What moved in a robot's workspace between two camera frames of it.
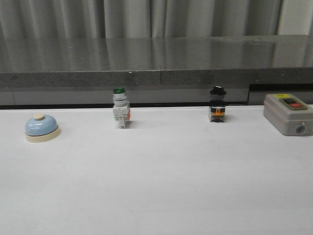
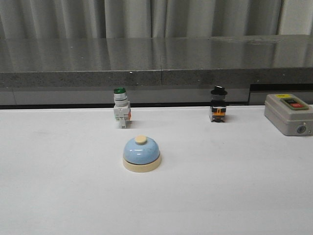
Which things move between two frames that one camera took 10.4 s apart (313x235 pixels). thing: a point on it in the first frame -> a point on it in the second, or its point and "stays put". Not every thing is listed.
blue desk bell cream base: [41, 128] -> [142, 154]
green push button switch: [121, 108] stays put
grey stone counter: [154, 71] stays put
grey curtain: [119, 19] stays put
